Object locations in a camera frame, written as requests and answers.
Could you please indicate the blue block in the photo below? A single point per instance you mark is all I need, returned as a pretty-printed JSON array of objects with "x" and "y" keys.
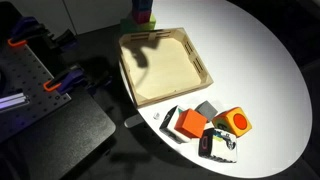
[{"x": 142, "y": 4}]

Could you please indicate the wooden tray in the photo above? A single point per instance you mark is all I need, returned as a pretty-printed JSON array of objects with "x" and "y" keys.
[{"x": 160, "y": 66}]

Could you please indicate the green block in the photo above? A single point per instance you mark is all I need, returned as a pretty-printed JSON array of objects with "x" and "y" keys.
[{"x": 128, "y": 26}]

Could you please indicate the magenta block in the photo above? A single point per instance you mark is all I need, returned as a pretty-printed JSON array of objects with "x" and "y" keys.
[{"x": 141, "y": 16}]

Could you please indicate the small white die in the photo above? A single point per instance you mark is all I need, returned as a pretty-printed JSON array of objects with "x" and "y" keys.
[{"x": 156, "y": 115}]

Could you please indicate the black and white picture cube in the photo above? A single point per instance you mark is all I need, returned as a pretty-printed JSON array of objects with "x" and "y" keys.
[{"x": 168, "y": 123}]

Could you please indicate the grey table foot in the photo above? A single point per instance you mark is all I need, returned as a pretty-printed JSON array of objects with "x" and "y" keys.
[{"x": 132, "y": 121}]

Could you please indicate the orange cube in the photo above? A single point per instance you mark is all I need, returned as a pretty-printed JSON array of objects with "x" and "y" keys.
[{"x": 190, "y": 123}]

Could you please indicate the grey cube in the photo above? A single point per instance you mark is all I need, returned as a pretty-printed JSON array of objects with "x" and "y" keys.
[{"x": 207, "y": 110}]

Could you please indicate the black white cube with letter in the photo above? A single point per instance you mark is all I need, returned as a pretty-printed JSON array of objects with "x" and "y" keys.
[{"x": 216, "y": 148}]

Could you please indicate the yellow cube with red circle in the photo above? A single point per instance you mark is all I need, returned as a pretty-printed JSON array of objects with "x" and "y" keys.
[{"x": 238, "y": 122}]

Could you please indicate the black platform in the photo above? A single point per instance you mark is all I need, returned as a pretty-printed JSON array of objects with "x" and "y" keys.
[{"x": 66, "y": 133}]

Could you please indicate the black perforated breadboard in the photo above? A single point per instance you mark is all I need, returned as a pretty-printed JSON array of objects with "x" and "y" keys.
[{"x": 30, "y": 73}]

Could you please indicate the aluminium extrusion bar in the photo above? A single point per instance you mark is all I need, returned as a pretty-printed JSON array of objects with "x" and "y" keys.
[{"x": 13, "y": 101}]

